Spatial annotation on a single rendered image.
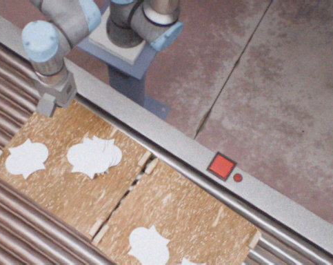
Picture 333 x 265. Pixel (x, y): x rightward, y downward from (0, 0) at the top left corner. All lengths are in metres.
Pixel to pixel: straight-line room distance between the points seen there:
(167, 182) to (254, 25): 1.66
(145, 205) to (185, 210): 0.13
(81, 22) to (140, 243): 0.66
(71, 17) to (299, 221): 0.92
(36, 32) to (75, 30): 0.09
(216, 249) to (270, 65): 1.59
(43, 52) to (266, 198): 0.84
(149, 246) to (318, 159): 1.49
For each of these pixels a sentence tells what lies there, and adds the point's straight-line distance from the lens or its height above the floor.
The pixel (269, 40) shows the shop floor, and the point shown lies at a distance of 2.71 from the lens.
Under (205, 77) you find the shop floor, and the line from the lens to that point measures 2.49.
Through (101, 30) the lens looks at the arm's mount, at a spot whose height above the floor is 0.90.
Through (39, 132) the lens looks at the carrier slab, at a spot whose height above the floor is 0.94.
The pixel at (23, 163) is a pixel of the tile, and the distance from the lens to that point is 1.32.
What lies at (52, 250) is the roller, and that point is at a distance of 1.28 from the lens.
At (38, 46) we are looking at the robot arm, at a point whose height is 1.43.
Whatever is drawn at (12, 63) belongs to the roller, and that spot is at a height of 0.92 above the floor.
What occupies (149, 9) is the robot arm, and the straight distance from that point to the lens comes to 1.27.
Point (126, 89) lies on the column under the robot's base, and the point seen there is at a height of 0.59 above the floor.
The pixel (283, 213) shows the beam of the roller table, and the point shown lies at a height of 0.91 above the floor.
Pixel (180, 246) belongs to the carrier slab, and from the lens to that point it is 1.25.
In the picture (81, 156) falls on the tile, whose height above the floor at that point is 0.98.
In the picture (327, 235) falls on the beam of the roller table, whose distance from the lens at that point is 1.41.
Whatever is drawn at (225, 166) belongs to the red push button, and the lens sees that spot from 1.32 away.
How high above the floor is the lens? 2.18
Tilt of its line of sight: 75 degrees down
